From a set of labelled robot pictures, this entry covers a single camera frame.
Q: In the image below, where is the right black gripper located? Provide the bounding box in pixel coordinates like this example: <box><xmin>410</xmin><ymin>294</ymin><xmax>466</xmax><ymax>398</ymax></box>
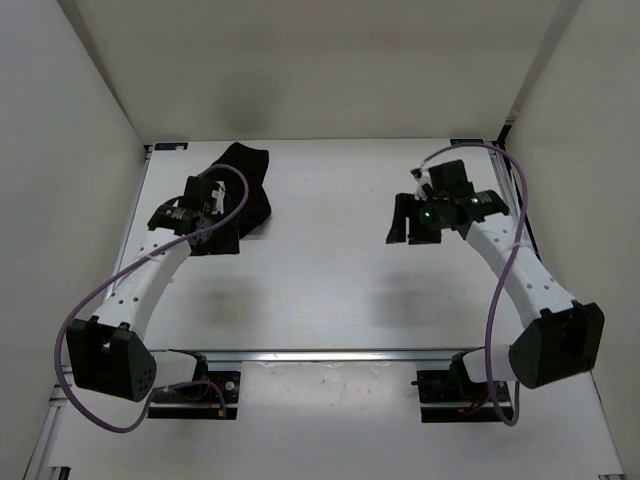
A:
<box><xmin>385</xmin><ymin>193</ymin><xmax>448</xmax><ymax>245</ymax></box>

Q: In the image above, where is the black skirt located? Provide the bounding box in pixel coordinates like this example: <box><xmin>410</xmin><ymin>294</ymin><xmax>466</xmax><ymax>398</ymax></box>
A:
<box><xmin>192</xmin><ymin>142</ymin><xmax>272</xmax><ymax>256</ymax></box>

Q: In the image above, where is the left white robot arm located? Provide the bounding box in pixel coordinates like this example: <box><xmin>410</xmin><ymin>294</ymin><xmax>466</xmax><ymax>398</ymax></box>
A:
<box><xmin>66</xmin><ymin>199</ymin><xmax>226</xmax><ymax>402</ymax></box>

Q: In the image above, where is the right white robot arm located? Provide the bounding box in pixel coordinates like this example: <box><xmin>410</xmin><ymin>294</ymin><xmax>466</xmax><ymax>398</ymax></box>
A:
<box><xmin>386</xmin><ymin>190</ymin><xmax>604</xmax><ymax>400</ymax></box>

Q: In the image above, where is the right blue corner label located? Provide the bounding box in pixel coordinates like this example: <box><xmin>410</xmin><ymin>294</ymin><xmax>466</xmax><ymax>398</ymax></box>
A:
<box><xmin>450</xmin><ymin>138</ymin><xmax>484</xmax><ymax>145</ymax></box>

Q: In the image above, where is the blue corner label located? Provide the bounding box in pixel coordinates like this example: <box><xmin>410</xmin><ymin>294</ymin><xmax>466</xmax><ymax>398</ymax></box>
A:
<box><xmin>154</xmin><ymin>142</ymin><xmax>188</xmax><ymax>151</ymax></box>
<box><xmin>450</xmin><ymin>138</ymin><xmax>484</xmax><ymax>145</ymax></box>

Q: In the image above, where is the left blue corner label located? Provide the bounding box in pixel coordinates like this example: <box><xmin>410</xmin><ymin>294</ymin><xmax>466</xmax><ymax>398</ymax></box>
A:
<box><xmin>154</xmin><ymin>142</ymin><xmax>188</xmax><ymax>151</ymax></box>

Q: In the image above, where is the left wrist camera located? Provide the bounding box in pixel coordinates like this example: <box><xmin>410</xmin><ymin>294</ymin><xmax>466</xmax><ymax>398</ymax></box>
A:
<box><xmin>179</xmin><ymin>176</ymin><xmax>226</xmax><ymax>213</ymax></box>

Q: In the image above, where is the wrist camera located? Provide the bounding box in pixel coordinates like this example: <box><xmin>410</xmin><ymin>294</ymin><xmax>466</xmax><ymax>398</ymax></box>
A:
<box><xmin>428</xmin><ymin>159</ymin><xmax>474</xmax><ymax>198</ymax></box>
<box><xmin>179</xmin><ymin>176</ymin><xmax>226</xmax><ymax>213</ymax></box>

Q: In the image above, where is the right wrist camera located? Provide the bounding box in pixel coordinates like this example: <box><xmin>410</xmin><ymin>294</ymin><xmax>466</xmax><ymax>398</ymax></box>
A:
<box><xmin>428</xmin><ymin>159</ymin><xmax>474</xmax><ymax>198</ymax></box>

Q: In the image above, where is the aluminium front rail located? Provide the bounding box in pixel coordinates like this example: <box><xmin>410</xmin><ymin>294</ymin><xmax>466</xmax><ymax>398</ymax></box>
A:
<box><xmin>186</xmin><ymin>348</ymin><xmax>465</xmax><ymax>363</ymax></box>

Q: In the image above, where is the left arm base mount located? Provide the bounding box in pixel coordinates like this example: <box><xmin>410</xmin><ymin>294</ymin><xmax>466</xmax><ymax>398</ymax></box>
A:
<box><xmin>147</xmin><ymin>349</ymin><xmax>241</xmax><ymax>421</ymax></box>

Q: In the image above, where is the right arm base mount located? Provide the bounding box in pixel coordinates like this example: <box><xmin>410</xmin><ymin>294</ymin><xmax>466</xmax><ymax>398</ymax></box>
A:
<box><xmin>411</xmin><ymin>352</ymin><xmax>501</xmax><ymax>424</ymax></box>

